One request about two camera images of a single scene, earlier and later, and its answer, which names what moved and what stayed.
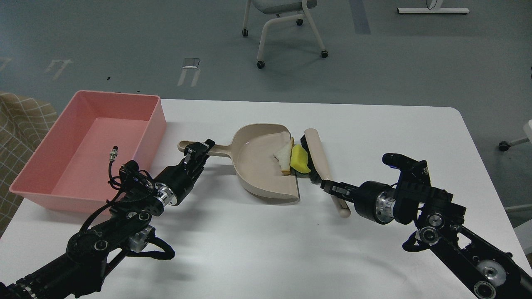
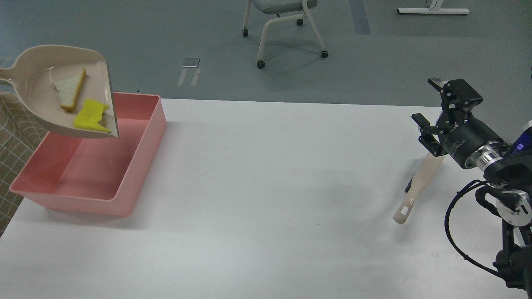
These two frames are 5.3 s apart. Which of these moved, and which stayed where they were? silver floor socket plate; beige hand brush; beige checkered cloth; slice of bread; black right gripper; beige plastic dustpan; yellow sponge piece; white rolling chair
Moved: black right gripper; beige plastic dustpan; slice of bread; beige hand brush; yellow sponge piece
Stayed: silver floor socket plate; beige checkered cloth; white rolling chair
